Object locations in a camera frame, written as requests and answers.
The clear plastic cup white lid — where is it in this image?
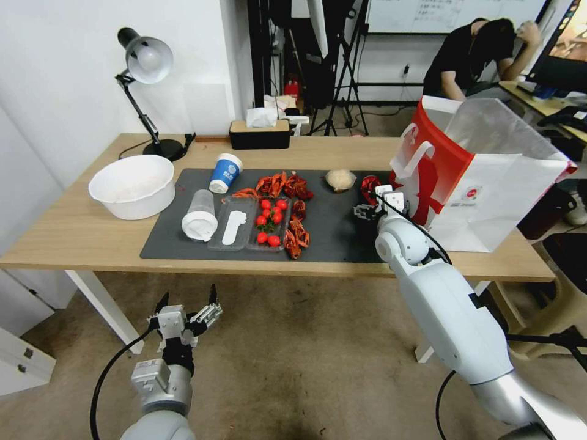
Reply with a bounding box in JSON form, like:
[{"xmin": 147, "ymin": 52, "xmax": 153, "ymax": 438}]
[{"xmin": 181, "ymin": 188, "xmax": 219, "ymax": 243}]

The black office chair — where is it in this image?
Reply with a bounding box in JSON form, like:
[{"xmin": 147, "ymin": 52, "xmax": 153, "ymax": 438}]
[{"xmin": 517, "ymin": 180, "xmax": 580, "ymax": 241}]

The white drawer cabinet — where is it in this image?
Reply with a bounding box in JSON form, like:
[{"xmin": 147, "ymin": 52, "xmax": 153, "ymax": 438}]
[{"xmin": 0, "ymin": 269, "xmax": 77, "ymax": 396}]

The red and white delivery bag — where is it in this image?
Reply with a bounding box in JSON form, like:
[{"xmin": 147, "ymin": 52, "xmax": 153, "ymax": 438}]
[{"xmin": 389, "ymin": 95, "xmax": 578, "ymax": 254}]

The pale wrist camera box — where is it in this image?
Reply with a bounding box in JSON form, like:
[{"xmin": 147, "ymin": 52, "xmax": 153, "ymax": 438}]
[{"xmin": 157, "ymin": 304, "xmax": 190, "ymax": 345}]

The beige plastic stool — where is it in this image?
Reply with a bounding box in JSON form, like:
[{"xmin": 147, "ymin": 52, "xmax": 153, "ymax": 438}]
[{"xmin": 485, "ymin": 274, "xmax": 587, "ymax": 359}]

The wooden office desk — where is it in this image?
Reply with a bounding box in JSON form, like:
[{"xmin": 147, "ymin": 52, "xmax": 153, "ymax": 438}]
[{"xmin": 498, "ymin": 80, "xmax": 587, "ymax": 141}]

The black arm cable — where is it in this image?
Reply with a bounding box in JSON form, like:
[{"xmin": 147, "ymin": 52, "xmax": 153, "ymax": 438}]
[
  {"xmin": 435, "ymin": 370, "xmax": 459, "ymax": 440},
  {"xmin": 89, "ymin": 329, "xmax": 160, "ymax": 440}
]

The black stand leg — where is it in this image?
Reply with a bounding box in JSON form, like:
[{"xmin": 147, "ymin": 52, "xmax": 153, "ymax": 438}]
[{"xmin": 506, "ymin": 331, "xmax": 587, "ymax": 364}]

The white tissue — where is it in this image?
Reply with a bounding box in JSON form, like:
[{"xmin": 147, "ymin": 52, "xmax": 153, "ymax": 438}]
[{"xmin": 245, "ymin": 107, "xmax": 279, "ymax": 129}]

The dark grey table mat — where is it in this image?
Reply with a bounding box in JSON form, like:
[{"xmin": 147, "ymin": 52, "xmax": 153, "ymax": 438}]
[{"xmin": 139, "ymin": 168, "xmax": 415, "ymax": 264}]

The black bag on desk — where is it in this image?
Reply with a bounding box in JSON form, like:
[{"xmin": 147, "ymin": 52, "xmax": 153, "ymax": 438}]
[{"xmin": 536, "ymin": 105, "xmax": 587, "ymax": 134}]

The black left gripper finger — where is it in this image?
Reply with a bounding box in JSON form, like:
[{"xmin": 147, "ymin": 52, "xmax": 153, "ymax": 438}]
[
  {"xmin": 192, "ymin": 284, "xmax": 224, "ymax": 329},
  {"xmin": 146, "ymin": 291, "xmax": 172, "ymax": 329}
]

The black desk lamp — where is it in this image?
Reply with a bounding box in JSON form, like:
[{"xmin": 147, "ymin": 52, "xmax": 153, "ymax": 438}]
[{"xmin": 114, "ymin": 26, "xmax": 198, "ymax": 163}]

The beige bun in wrapper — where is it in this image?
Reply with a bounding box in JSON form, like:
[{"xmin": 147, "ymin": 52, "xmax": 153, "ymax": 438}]
[{"xmin": 325, "ymin": 168, "xmax": 358, "ymax": 194}]

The blue paper cup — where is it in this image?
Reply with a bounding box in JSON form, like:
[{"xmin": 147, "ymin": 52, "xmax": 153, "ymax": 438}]
[{"xmin": 209, "ymin": 152, "xmax": 243, "ymax": 195}]

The white photo reflector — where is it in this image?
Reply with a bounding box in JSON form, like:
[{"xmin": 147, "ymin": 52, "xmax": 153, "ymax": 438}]
[{"xmin": 306, "ymin": 0, "xmax": 332, "ymax": 59}]

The large white bowl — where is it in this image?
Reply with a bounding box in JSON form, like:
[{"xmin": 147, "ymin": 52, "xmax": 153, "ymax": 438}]
[{"xmin": 87, "ymin": 154, "xmax": 177, "ymax": 221}]

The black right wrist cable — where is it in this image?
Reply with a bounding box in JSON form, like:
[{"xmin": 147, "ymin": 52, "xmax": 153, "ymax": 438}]
[{"xmin": 366, "ymin": 191, "xmax": 454, "ymax": 266}]

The black computer monitor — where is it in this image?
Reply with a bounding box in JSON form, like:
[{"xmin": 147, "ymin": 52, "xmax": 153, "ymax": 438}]
[{"xmin": 524, "ymin": 0, "xmax": 587, "ymax": 95}]

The black tissue box wooden lid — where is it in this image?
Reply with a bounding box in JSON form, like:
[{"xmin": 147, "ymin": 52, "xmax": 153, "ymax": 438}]
[{"xmin": 229, "ymin": 119, "xmax": 292, "ymax": 151}]

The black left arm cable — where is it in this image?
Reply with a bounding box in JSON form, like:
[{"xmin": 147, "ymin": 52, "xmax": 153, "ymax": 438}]
[{"xmin": 89, "ymin": 329, "xmax": 160, "ymax": 440}]

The clear disposable takeout box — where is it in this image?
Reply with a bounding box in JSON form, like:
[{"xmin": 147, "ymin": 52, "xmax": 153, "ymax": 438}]
[{"xmin": 207, "ymin": 196, "xmax": 294, "ymax": 254}]

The white wall screen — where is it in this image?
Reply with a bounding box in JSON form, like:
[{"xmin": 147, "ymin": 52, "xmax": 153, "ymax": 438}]
[{"xmin": 366, "ymin": 0, "xmax": 552, "ymax": 35}]

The black tripod stand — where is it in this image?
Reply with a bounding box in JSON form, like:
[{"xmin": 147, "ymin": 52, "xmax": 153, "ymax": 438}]
[{"xmin": 306, "ymin": 0, "xmax": 371, "ymax": 138}]

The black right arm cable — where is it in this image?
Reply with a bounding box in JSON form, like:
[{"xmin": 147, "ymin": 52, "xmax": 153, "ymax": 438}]
[{"xmin": 435, "ymin": 370, "xmax": 459, "ymax": 440}]

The white shoe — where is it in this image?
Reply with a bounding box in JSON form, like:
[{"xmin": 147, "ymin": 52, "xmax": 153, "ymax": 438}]
[{"xmin": 565, "ymin": 191, "xmax": 587, "ymax": 226}]

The white label in box lid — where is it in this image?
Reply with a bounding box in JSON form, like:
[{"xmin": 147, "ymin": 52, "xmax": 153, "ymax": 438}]
[{"xmin": 221, "ymin": 209, "xmax": 251, "ymax": 246}]

